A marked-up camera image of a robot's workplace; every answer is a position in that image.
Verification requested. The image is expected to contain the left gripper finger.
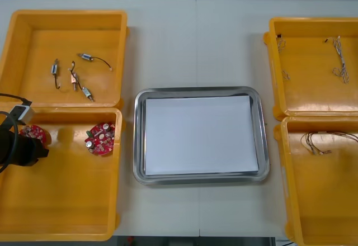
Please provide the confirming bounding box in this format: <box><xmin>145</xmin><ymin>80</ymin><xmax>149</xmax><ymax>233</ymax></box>
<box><xmin>36</xmin><ymin>143</ymin><xmax>50</xmax><ymax>159</ymax></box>

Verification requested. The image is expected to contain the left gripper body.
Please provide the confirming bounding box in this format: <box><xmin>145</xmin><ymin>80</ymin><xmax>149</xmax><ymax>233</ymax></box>
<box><xmin>13</xmin><ymin>134</ymin><xmax>39</xmax><ymax>167</ymax></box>

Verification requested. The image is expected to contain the round red circuit board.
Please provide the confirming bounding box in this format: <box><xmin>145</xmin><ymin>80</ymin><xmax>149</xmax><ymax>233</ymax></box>
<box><xmin>84</xmin><ymin>121</ymin><xmax>116</xmax><ymax>157</ymax></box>
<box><xmin>18</xmin><ymin>124</ymin><xmax>51</xmax><ymax>146</ymax></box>

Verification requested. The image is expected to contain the metal solenoid with black cable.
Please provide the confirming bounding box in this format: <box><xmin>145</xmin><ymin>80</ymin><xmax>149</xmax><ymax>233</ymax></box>
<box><xmin>50</xmin><ymin>58</ymin><xmax>63</xmax><ymax>90</ymax></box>
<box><xmin>74</xmin><ymin>74</ymin><xmax>96</xmax><ymax>102</ymax></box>
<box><xmin>77</xmin><ymin>52</ymin><xmax>114</xmax><ymax>72</ymax></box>

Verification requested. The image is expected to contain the copper-coloured solenoid with cable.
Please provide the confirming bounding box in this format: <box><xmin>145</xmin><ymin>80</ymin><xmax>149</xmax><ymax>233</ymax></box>
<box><xmin>68</xmin><ymin>60</ymin><xmax>82</xmax><ymax>92</ymax></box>

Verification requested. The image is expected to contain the steel tray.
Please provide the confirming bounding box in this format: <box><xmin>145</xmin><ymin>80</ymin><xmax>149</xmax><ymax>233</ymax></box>
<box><xmin>133</xmin><ymin>86</ymin><xmax>271</xmax><ymax>186</ymax></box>

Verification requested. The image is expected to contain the white twisted wire harness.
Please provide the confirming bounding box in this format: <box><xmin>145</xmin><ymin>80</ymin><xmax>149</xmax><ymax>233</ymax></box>
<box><xmin>276</xmin><ymin>33</ymin><xmax>290</xmax><ymax>79</ymax></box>
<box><xmin>324</xmin><ymin>35</ymin><xmax>350</xmax><ymax>84</ymax></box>

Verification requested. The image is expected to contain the yellow-orange plastic bin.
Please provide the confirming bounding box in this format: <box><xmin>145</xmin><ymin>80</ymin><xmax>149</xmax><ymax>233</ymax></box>
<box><xmin>273</xmin><ymin>116</ymin><xmax>358</xmax><ymax>246</ymax></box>
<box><xmin>0</xmin><ymin>106</ymin><xmax>126</xmax><ymax>242</ymax></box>
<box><xmin>262</xmin><ymin>16</ymin><xmax>358</xmax><ymax>118</ymax></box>
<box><xmin>0</xmin><ymin>9</ymin><xmax>131</xmax><ymax>110</ymax></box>

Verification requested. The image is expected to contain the white paper sheet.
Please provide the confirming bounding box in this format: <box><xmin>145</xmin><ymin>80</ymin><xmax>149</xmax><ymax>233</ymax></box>
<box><xmin>144</xmin><ymin>94</ymin><xmax>260</xmax><ymax>176</ymax></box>

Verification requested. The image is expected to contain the brown-yellow wire harness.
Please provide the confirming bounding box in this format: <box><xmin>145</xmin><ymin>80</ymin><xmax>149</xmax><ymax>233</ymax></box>
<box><xmin>300</xmin><ymin>130</ymin><xmax>358</xmax><ymax>157</ymax></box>

